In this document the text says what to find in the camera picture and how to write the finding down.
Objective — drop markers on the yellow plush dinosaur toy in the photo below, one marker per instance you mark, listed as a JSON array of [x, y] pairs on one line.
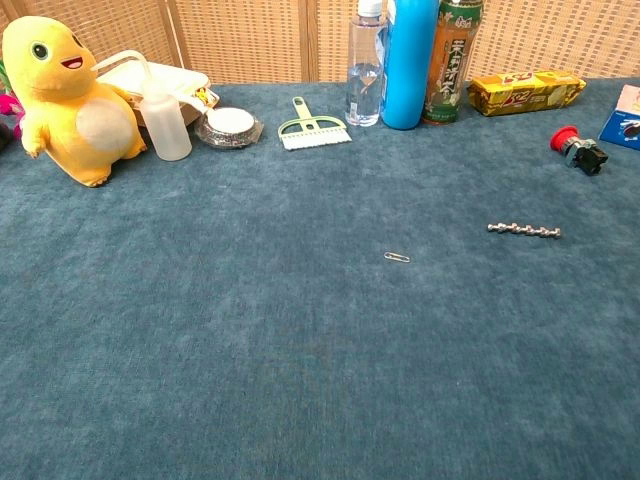
[[60, 100]]

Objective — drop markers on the clear water bottle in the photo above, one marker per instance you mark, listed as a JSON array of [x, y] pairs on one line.
[[365, 75]]

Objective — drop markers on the green and white brush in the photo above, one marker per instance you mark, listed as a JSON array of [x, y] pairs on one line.
[[312, 132]]

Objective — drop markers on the yellow biscuit package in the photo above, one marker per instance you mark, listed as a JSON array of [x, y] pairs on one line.
[[525, 92]]

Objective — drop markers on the woven rattan folding screen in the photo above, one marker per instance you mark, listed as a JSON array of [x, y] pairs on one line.
[[250, 40]]

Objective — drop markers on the green tea drink bottle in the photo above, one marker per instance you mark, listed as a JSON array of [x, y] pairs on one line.
[[450, 65]]

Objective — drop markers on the round foil-wrapped white container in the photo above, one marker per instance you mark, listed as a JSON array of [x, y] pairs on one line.
[[228, 126]]

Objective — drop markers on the blue cylindrical bottle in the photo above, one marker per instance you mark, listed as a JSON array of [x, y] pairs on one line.
[[409, 65]]

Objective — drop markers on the blue fabric tablecloth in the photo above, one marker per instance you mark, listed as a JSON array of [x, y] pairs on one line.
[[280, 310]]

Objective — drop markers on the metal ball chain rod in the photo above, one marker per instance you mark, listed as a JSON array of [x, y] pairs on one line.
[[524, 230]]

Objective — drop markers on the pink plush toy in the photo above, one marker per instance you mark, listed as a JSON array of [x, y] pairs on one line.
[[9, 107]]

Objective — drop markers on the red emergency stop button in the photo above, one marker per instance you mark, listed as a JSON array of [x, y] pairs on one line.
[[580, 147]]

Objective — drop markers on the blue and white cookie box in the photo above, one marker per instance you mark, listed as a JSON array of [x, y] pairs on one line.
[[622, 117]]

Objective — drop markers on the silver paper clip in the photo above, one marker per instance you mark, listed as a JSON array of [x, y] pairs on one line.
[[397, 257]]

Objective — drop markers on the white plastic squeeze bottle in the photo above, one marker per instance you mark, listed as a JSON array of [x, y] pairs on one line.
[[165, 125]]

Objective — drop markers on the white takeaway food box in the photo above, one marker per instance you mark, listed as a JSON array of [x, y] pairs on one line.
[[170, 82]]

